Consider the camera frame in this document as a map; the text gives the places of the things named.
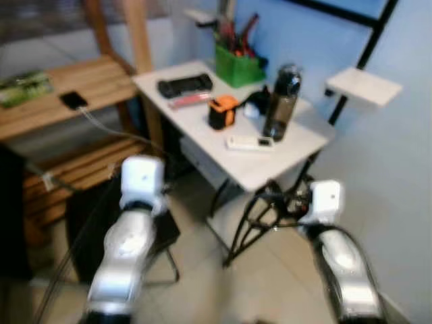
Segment grey metal tool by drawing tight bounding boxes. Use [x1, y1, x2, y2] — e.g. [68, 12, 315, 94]
[217, 0, 238, 45]

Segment green book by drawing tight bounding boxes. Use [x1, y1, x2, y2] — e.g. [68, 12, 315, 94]
[0, 70, 55, 109]

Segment wooden post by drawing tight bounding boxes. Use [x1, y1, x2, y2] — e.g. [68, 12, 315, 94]
[82, 0, 154, 76]

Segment black smartphone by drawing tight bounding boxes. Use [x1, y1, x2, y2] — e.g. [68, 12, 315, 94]
[59, 90, 89, 113]

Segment small black white object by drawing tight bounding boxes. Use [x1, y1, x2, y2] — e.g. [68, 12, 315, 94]
[241, 88, 271, 122]

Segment white charging cable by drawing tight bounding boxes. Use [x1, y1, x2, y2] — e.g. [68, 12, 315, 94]
[80, 107, 164, 155]

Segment white table black legs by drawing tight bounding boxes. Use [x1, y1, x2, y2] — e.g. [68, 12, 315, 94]
[133, 59, 337, 268]

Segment large white wall shelf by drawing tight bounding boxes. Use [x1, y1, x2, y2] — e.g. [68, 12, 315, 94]
[325, 66, 404, 109]

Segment white remote control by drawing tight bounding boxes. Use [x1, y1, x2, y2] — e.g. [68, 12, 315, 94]
[225, 135, 275, 151]

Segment black chair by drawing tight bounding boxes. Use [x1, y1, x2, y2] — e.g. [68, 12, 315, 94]
[65, 177, 183, 286]

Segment green pen holder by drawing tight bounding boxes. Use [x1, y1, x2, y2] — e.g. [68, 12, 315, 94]
[215, 42, 267, 89]

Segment small white wall shelf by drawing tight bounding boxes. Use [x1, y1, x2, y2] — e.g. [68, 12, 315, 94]
[183, 7, 217, 28]

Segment black cabinet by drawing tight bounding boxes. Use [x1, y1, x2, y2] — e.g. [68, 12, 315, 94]
[0, 144, 32, 281]

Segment orange black tape measure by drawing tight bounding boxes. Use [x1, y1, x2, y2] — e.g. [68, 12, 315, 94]
[207, 94, 241, 132]

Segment wooden slatted bench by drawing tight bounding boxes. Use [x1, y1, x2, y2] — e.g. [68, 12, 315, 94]
[0, 55, 166, 230]

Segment black metal shelf frame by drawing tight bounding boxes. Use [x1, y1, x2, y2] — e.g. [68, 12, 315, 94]
[287, 0, 400, 129]

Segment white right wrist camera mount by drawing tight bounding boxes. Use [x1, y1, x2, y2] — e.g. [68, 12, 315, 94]
[298, 179, 344, 227]

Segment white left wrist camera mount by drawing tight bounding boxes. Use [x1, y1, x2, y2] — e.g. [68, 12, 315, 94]
[118, 155, 168, 217]

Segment red flat pack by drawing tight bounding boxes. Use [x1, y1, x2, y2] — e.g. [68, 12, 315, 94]
[168, 93, 214, 111]

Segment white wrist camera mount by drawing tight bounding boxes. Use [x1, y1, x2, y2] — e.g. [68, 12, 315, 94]
[298, 179, 344, 227]
[118, 155, 168, 217]

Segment black game controller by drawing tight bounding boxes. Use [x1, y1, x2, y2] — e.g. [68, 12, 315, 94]
[157, 73, 215, 101]

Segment red handled tool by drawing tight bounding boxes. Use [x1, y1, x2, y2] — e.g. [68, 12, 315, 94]
[240, 12, 261, 57]

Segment dark transparent water bottle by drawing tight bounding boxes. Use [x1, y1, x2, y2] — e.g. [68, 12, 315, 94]
[261, 63, 303, 143]

